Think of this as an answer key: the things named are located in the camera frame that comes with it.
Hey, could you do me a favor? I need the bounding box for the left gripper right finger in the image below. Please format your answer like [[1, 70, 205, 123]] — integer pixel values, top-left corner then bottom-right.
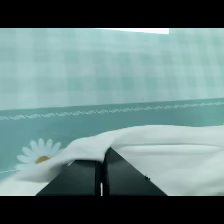
[[101, 146, 168, 197]]

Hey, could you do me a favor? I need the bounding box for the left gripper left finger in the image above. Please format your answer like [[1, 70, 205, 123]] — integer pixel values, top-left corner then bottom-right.
[[35, 159, 102, 197]]

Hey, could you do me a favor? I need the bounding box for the white shirt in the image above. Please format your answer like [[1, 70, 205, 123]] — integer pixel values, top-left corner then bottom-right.
[[0, 124, 224, 197]]

